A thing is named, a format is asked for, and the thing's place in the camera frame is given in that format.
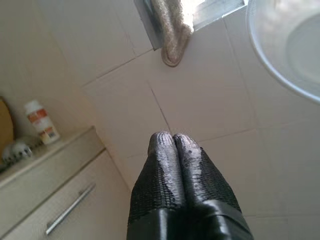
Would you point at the wooden cutting board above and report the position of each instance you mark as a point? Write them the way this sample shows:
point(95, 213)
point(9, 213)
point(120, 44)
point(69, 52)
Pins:
point(5, 125)

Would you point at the white bottle orange label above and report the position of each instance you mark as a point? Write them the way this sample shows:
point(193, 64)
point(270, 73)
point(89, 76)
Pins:
point(41, 120)

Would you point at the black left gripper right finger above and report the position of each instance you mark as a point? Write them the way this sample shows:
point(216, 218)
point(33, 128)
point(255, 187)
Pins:
point(205, 190)

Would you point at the beige hanging towel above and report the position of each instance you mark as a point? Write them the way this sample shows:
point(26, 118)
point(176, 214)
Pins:
point(172, 35)

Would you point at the round white speckled object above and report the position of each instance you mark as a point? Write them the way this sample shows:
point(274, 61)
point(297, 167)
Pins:
point(16, 152)

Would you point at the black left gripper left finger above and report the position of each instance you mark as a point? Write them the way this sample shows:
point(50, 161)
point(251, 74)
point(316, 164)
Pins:
point(157, 180)

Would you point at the beige kitchen countertop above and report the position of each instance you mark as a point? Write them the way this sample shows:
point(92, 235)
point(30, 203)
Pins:
point(50, 155)

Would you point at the large white floral bowl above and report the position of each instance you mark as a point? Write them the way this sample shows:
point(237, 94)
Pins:
point(275, 50)

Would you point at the beige cabinet drawer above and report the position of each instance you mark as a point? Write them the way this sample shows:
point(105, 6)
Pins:
point(37, 200)

